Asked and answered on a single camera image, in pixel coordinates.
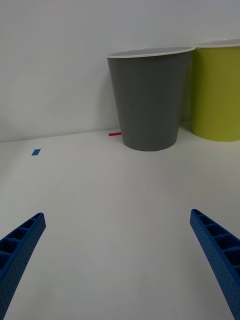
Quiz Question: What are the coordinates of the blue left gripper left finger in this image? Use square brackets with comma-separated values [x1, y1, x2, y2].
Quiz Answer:
[0, 212, 47, 320]

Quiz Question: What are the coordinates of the yellow-green plastic waste bin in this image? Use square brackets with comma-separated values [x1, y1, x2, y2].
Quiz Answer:
[191, 38, 240, 143]

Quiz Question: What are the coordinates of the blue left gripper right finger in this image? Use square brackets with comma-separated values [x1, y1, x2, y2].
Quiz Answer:
[189, 208, 240, 320]

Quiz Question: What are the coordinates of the grey plastic waste bin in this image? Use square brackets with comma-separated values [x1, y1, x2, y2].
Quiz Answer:
[106, 45, 197, 152]

